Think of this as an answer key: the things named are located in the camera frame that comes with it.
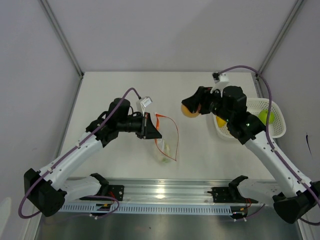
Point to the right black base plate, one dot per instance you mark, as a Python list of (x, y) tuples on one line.
[(222, 194)]

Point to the left aluminium frame post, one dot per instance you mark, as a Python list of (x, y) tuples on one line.
[(56, 27)]

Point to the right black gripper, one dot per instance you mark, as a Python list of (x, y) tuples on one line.
[(202, 96)]

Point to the white perforated plastic basket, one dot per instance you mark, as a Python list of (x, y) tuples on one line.
[(255, 105)]

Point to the aluminium mounting rail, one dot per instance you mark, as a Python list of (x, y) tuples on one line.
[(193, 192)]

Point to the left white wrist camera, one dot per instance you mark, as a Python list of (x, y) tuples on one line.
[(143, 103)]

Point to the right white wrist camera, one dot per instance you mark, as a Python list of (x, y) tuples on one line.
[(220, 81)]

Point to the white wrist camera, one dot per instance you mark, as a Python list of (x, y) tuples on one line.
[(220, 81), (143, 103)]

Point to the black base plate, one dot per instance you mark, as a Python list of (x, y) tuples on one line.
[(114, 191), (222, 194)]

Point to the orange pink peach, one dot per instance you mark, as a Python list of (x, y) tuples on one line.
[(188, 113)]

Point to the white slotted cable duct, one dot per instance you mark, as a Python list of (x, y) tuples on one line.
[(169, 209)]

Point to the green apple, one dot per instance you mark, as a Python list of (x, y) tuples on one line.
[(263, 116)]

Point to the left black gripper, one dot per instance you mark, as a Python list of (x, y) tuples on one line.
[(147, 130)]

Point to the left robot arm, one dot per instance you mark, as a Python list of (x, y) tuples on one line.
[(48, 189)]

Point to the right aluminium frame post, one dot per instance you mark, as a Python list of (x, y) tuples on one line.
[(282, 33)]

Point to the clear zip top bag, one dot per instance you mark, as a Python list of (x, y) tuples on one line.
[(172, 141)]

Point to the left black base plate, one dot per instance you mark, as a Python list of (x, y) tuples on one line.
[(114, 191)]

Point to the white cauliflower with leaves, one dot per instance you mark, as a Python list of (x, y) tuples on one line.
[(163, 151)]

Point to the aluminium frame post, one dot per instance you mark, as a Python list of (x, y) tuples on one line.
[(56, 27), (282, 33)]

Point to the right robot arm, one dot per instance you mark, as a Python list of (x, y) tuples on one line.
[(298, 193)]

